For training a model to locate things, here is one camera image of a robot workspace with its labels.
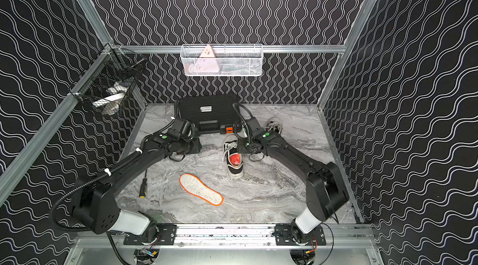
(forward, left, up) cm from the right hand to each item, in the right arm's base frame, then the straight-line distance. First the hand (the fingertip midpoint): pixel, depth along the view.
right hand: (240, 146), depth 86 cm
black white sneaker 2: (+18, -18, -5) cm, 26 cm away
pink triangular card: (+33, +16, +24) cm, 44 cm away
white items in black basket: (+8, +51, +23) cm, 57 cm away
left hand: (0, +19, +3) cm, 19 cm away
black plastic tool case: (+28, +18, -7) cm, 33 cm away
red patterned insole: (-1, +3, -10) cm, 10 cm away
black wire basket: (+26, +66, +15) cm, 73 cm away
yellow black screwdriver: (-16, +44, -10) cm, 48 cm away
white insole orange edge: (-14, +22, -13) cm, 29 cm away
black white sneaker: (+5, +6, -7) cm, 10 cm away
